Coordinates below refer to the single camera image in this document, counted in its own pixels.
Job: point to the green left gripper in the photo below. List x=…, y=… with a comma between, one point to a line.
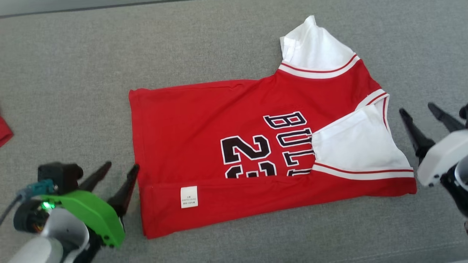
x=95, y=215

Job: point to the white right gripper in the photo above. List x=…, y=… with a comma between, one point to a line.
x=442, y=157

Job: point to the red Bulls jersey shirt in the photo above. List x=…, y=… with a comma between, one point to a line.
x=190, y=128

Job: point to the red shorts white stripes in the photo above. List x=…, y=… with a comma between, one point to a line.
x=4, y=133

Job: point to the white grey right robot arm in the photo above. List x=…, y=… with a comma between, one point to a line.
x=459, y=186

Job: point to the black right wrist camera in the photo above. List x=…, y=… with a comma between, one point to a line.
x=464, y=111

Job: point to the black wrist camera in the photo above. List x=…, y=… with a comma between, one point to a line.
x=60, y=175
x=464, y=111

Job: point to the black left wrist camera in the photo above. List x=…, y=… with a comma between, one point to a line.
x=60, y=175

